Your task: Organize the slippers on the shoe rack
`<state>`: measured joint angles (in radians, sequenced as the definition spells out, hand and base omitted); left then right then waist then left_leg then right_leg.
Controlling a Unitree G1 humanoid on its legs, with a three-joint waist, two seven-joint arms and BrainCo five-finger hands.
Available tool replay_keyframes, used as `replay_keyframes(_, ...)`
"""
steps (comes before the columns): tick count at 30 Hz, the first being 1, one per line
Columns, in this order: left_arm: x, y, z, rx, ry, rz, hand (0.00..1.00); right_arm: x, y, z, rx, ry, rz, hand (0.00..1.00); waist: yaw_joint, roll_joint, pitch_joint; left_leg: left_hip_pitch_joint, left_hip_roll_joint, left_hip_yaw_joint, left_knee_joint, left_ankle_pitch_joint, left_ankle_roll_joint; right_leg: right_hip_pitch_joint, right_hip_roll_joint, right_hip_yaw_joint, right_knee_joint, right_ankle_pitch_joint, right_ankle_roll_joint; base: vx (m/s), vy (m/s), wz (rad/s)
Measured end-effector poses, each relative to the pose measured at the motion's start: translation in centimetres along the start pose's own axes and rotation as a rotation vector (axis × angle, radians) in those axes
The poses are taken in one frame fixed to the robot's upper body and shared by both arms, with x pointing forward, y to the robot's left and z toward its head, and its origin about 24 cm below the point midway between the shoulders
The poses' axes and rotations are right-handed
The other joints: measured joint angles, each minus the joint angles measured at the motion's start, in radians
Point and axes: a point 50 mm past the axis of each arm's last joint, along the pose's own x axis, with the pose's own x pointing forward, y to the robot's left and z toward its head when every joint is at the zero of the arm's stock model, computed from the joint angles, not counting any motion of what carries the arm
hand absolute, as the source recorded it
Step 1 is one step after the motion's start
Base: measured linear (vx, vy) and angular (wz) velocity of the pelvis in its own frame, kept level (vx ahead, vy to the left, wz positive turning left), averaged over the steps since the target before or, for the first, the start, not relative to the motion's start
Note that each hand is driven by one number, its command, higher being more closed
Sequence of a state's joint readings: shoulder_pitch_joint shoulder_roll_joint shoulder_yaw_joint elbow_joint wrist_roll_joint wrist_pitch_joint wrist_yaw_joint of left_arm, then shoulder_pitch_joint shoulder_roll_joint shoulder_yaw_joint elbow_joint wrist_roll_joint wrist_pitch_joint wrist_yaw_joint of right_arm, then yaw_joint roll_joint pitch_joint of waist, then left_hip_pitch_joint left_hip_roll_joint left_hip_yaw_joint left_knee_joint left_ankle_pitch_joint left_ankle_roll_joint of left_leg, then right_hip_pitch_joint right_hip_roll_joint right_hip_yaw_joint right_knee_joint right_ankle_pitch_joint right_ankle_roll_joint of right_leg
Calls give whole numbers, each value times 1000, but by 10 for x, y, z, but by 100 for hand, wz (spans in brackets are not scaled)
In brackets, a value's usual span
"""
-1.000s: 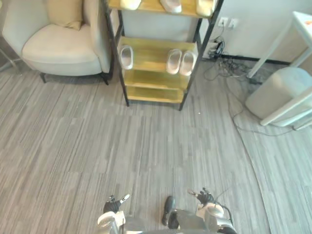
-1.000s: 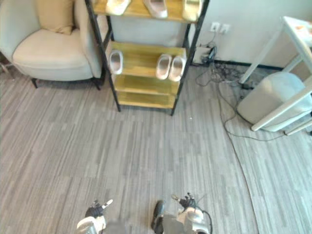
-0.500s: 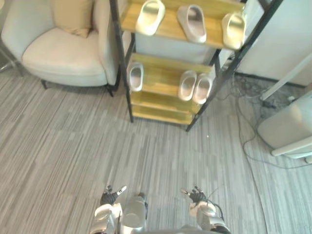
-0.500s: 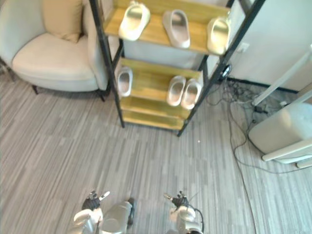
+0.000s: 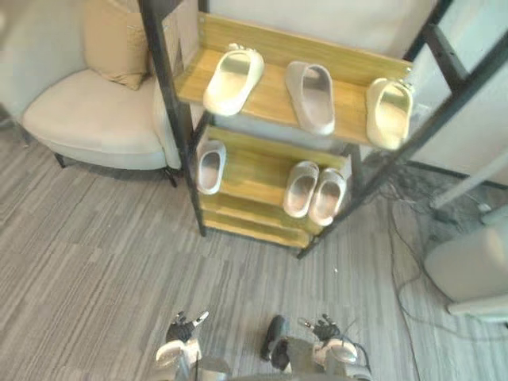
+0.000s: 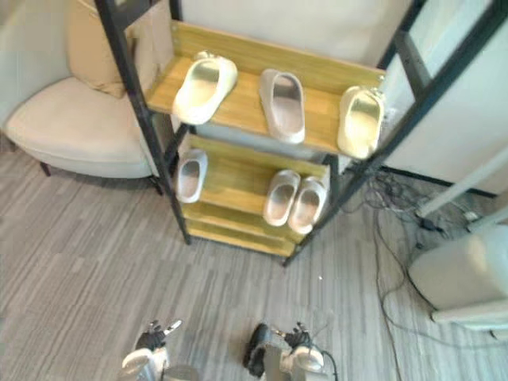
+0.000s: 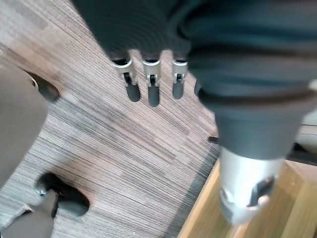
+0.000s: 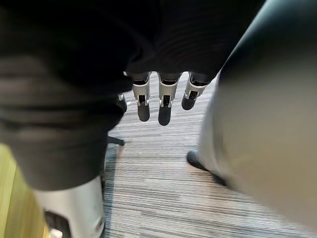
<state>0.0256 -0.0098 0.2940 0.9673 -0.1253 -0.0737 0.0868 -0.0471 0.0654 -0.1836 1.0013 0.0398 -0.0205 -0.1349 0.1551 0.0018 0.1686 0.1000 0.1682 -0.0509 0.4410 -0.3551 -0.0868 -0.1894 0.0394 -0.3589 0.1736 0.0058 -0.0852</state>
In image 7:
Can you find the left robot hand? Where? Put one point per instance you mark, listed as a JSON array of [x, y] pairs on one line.
[[223, 49]]

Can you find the wooden shoe rack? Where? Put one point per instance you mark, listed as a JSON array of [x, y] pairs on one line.
[[284, 213]]

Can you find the dark left robot foot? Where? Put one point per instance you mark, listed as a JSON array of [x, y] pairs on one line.
[[49, 90]]

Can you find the dark robot foot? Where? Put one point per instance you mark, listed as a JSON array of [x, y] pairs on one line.
[[70, 198], [49, 90]]

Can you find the dark right robot foot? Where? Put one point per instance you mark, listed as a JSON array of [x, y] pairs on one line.
[[70, 198]]

